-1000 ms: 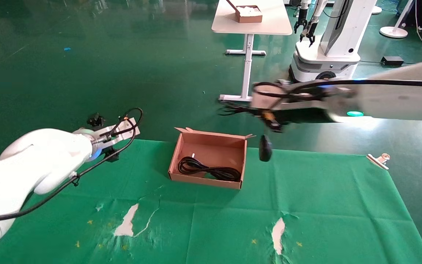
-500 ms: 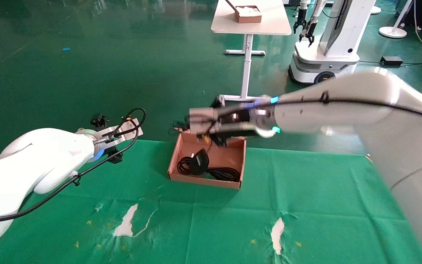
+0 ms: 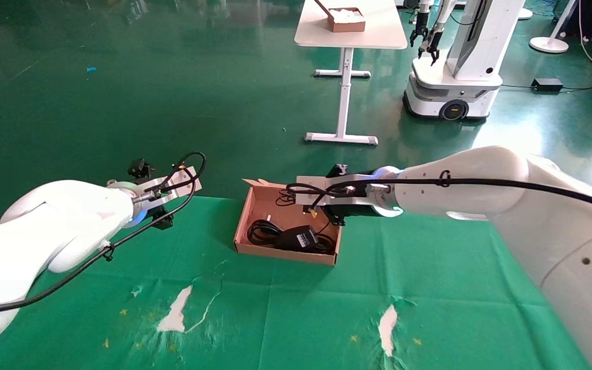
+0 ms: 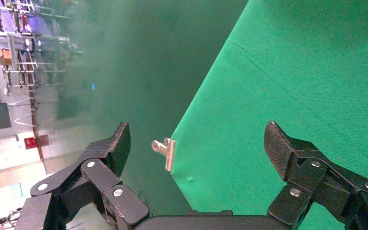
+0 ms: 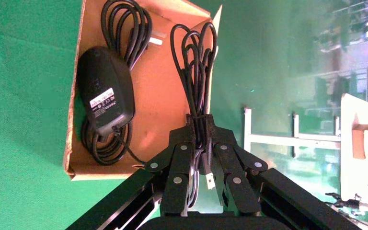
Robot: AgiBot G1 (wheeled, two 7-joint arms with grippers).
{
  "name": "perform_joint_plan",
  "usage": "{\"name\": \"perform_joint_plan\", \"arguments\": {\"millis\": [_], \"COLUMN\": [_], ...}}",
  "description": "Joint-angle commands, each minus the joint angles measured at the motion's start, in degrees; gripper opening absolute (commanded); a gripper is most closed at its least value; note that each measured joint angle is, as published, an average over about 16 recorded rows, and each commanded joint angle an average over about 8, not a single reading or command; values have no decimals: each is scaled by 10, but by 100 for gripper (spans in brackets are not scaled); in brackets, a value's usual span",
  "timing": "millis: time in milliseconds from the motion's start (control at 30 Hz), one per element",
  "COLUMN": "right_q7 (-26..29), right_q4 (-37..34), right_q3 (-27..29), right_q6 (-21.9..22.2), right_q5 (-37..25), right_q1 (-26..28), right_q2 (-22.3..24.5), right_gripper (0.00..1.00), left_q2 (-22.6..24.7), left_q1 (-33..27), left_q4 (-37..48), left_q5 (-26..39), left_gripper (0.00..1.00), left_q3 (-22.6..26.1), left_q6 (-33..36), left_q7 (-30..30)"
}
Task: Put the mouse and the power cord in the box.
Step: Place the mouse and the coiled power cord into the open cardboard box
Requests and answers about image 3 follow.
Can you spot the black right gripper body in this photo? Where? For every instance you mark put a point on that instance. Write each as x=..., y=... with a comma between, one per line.
x=352, y=208

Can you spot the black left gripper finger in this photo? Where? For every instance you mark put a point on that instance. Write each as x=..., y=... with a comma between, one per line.
x=140, y=168
x=163, y=220

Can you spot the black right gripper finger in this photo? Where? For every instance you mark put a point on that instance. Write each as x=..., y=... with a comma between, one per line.
x=338, y=170
x=338, y=220

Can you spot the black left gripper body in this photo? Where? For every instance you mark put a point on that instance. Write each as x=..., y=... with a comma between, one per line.
x=153, y=209

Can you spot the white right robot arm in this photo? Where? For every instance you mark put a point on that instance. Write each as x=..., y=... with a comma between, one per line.
x=532, y=216

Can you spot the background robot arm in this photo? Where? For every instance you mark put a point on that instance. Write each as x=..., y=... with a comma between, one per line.
x=419, y=28
x=435, y=41

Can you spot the open brown cardboard box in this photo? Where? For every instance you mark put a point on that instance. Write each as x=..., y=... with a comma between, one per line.
x=255, y=205

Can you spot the small cardboard box with paper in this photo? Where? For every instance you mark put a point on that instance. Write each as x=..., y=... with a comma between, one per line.
x=347, y=20

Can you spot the green table cloth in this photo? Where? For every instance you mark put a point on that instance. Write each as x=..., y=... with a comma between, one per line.
x=301, y=308

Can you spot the white wheeled background robot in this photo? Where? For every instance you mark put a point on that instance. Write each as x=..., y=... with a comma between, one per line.
x=455, y=87

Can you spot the black power brick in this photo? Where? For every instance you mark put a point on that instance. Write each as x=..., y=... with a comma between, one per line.
x=547, y=84

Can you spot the white round floor stand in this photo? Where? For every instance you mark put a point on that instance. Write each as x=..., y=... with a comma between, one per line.
x=549, y=44

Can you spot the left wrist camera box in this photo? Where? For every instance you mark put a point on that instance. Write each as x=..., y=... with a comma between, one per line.
x=185, y=182

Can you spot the white pedestal table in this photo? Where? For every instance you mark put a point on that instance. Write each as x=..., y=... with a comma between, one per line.
x=378, y=31

